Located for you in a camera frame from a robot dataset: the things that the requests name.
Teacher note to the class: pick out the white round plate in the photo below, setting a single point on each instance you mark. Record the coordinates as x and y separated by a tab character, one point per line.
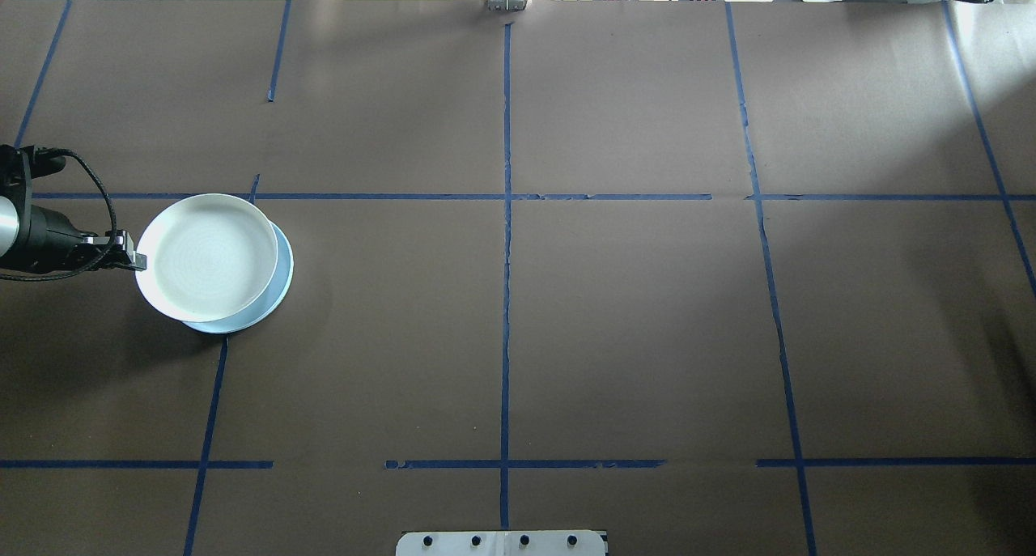
206	256

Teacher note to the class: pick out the white pole stand with base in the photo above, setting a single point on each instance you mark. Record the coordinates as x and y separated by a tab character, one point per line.
502	545

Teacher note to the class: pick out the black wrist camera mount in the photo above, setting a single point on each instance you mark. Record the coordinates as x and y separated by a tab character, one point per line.
16	176

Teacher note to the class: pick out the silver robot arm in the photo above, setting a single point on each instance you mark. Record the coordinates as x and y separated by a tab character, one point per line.
6	228

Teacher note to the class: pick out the light blue round plate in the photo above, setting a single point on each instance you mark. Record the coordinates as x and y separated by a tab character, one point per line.
285	277

